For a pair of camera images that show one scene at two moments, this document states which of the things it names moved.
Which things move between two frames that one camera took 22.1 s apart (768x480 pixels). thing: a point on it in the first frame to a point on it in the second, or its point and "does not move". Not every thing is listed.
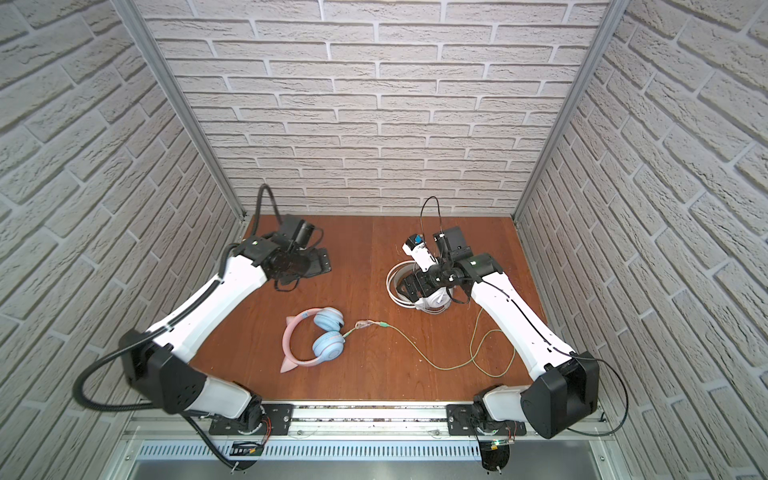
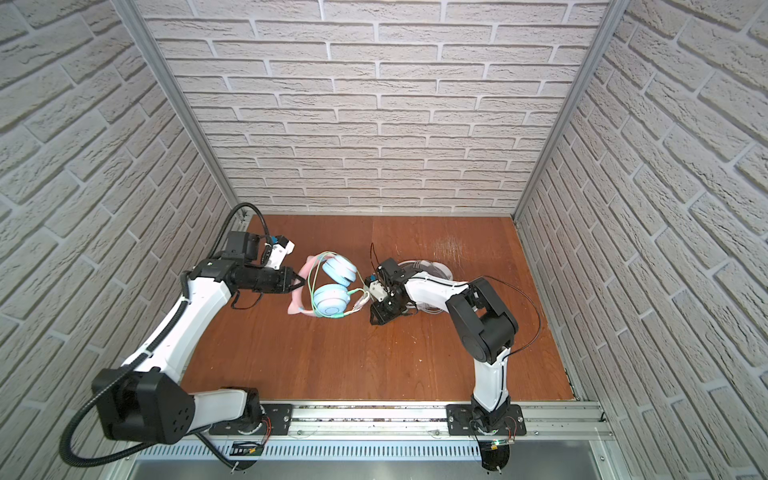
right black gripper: (422, 279) to (382, 314)
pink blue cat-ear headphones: (326, 346) to (330, 299)
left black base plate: (278, 421) does not move
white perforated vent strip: (315, 451) does not move
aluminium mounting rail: (334, 421) does not move
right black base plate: (466, 420) does not move
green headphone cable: (372, 323) to (309, 289)
